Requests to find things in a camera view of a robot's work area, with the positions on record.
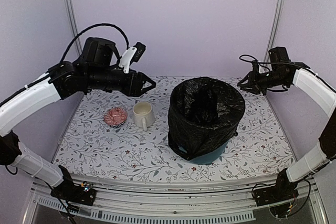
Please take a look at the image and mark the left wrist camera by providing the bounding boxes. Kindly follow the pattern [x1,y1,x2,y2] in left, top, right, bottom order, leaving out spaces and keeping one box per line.
[118,42,146,74]

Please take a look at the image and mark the teal plastic trash bin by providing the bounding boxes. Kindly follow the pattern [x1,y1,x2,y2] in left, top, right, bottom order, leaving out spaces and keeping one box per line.
[188,142,228,165]

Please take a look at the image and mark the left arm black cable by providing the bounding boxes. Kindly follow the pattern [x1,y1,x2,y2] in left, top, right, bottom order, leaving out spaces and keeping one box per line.
[59,23,131,63]

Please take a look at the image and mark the black plastic trash bag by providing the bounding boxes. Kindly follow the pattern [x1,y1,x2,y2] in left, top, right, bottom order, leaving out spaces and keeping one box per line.
[167,77,245,161]

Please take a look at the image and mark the red patterned small bowl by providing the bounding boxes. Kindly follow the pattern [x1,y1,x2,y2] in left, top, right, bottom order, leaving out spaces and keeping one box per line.
[103,107,128,127]

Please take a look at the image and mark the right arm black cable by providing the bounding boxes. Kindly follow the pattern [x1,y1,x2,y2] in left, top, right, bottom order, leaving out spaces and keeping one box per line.
[238,55,336,96]

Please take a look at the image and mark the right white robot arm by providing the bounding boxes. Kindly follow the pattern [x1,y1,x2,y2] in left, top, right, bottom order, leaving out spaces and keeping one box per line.
[237,47,335,201]

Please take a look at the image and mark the floral patterned table mat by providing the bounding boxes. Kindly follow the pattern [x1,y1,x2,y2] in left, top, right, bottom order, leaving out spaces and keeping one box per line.
[54,77,295,183]

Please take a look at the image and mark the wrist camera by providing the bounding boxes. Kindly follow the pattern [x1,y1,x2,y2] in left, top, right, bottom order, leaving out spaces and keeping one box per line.
[251,60,260,74]
[118,42,146,74]

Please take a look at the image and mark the right aluminium frame post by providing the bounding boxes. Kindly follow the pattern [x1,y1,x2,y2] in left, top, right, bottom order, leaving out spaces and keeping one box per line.
[264,0,285,62]

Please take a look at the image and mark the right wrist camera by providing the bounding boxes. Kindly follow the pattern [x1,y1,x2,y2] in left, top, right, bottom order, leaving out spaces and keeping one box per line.
[251,60,260,74]

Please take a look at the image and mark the aluminium frame post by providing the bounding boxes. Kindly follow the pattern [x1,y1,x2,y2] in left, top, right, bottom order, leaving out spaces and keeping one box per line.
[264,0,285,62]
[58,0,82,54]

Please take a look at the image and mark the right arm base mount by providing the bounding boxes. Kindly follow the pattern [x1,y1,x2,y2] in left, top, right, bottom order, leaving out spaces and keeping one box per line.
[251,169,299,206]

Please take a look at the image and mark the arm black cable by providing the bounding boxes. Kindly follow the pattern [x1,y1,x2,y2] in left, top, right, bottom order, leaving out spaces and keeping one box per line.
[238,55,336,96]
[59,23,131,63]

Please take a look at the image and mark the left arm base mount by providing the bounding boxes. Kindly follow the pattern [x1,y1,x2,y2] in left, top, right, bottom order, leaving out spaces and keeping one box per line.
[50,165,97,206]

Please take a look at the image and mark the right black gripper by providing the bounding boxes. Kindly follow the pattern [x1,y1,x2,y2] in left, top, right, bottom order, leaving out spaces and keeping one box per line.
[238,67,289,95]

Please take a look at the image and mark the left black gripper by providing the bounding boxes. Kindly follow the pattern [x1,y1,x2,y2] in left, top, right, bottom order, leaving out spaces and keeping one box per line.
[87,67,158,97]

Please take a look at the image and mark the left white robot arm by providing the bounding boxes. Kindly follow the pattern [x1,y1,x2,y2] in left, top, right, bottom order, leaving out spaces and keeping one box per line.
[1,37,156,200]

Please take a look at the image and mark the cream ceramic mug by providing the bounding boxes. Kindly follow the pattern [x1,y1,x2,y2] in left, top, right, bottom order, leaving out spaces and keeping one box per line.
[132,102,155,131]

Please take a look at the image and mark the front aluminium rail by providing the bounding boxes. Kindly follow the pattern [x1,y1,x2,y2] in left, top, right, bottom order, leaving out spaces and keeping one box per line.
[22,174,329,224]

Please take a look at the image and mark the left aluminium frame post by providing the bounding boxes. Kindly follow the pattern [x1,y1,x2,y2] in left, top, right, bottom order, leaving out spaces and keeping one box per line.
[58,0,82,54]

